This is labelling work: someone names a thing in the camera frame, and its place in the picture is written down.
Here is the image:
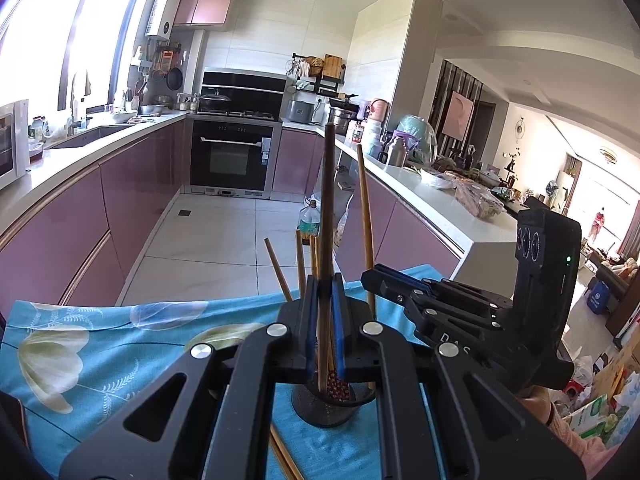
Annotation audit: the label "green and white box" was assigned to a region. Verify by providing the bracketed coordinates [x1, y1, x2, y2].
[566, 394, 612, 442]

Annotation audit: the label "kitchen faucet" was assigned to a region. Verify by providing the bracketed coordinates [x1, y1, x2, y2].
[69, 71, 94, 137]

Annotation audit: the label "built-in black oven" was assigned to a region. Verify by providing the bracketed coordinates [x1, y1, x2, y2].
[188, 119, 282, 197]

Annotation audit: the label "purple base cabinets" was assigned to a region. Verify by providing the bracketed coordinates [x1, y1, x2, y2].
[0, 119, 463, 311]

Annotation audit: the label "purple wall cabinet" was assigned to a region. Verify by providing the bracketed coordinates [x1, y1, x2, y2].
[172, 0, 239, 28]

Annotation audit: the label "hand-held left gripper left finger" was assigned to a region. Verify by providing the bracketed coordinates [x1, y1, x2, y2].
[59, 272, 320, 480]

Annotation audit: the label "pink wall picture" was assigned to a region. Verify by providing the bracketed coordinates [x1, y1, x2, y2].
[442, 90, 477, 142]

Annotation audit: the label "steel thermos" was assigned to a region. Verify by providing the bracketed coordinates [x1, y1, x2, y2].
[384, 135, 409, 168]

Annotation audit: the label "plastic oil bottle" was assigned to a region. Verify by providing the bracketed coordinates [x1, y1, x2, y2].
[298, 198, 321, 239]

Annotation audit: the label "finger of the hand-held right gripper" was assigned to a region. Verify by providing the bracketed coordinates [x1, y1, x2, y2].
[400, 297, 507, 367]
[360, 263, 512, 319]

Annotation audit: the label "black range hood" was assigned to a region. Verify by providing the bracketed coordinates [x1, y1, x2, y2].
[201, 70, 287, 111]

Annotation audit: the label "sofa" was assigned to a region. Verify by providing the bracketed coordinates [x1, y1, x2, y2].
[596, 254, 639, 288]

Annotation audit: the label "black wok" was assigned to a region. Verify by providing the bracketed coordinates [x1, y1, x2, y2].
[199, 90, 233, 112]

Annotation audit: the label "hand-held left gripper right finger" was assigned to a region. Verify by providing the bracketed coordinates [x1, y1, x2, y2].
[332, 272, 586, 480]

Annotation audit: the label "kitchen sink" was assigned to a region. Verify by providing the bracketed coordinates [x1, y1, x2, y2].
[49, 124, 132, 151]

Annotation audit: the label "kitchen window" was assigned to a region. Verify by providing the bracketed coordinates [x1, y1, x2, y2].
[0, 0, 148, 128]

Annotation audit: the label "steel stock pot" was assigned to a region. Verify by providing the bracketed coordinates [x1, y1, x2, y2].
[327, 104, 359, 137]

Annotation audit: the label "clear food container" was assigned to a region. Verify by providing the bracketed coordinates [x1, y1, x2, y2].
[451, 181, 504, 219]

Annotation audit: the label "black mesh utensil holder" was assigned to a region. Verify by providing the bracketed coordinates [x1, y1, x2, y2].
[277, 295, 381, 429]

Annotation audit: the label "white water heater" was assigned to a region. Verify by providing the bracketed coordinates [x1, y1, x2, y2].
[145, 0, 181, 39]

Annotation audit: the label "countertop microwave oven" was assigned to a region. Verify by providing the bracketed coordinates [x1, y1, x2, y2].
[0, 99, 31, 192]

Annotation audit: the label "grey rice cooker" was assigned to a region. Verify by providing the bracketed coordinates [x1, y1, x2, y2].
[285, 99, 315, 124]

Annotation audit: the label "green mesh food cover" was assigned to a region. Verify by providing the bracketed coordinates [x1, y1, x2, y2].
[394, 114, 439, 167]

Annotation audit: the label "black wall rack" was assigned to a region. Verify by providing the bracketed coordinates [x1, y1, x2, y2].
[291, 53, 348, 97]

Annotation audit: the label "dark brown chopstick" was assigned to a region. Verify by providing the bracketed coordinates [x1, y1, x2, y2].
[316, 123, 337, 396]

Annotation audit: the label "white kitchen countertop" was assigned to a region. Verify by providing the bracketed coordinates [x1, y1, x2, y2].
[0, 109, 521, 263]

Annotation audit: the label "dark phone copper edge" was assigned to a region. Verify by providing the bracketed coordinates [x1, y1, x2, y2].
[0, 391, 32, 455]

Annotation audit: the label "blue floral cloth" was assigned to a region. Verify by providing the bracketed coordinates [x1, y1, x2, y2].
[0, 262, 501, 480]

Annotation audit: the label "person's right forearm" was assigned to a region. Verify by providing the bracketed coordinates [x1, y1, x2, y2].
[542, 400, 618, 480]

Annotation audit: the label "person's right hand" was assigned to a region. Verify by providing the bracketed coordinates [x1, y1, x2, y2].
[519, 390, 557, 427]

